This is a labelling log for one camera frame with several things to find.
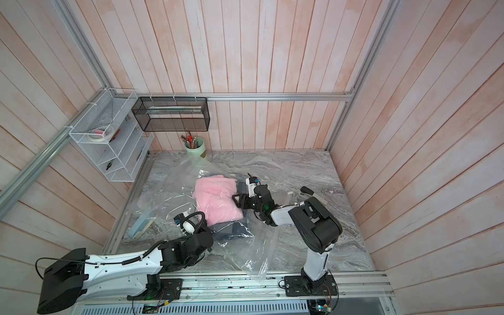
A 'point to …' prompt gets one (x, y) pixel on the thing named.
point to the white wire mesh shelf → (129, 146)
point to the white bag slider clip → (290, 192)
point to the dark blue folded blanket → (241, 228)
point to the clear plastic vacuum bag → (241, 239)
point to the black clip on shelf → (108, 165)
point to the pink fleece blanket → (214, 194)
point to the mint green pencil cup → (201, 147)
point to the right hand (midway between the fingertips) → (236, 196)
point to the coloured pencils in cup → (191, 142)
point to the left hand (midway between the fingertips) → (208, 223)
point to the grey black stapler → (306, 192)
